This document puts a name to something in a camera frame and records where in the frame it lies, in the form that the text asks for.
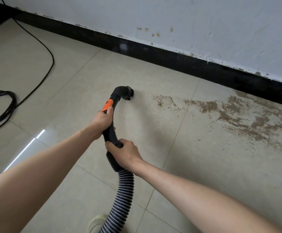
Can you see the person's left hand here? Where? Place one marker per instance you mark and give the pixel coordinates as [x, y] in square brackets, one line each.
[102, 122]

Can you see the person's right hand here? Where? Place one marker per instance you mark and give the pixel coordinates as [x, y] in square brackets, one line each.
[126, 154]

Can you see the brown dirt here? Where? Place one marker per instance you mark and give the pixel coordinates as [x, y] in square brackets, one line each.
[240, 118]

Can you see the person's left forearm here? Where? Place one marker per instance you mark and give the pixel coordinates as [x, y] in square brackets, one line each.
[34, 181]

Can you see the person's right forearm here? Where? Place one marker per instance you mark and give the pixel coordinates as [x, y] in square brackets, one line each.
[204, 201]

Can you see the person's left shoe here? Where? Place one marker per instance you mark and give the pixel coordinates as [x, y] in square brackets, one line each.
[96, 224]

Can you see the black baseboard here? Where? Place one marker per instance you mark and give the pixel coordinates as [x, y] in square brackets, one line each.
[155, 53]

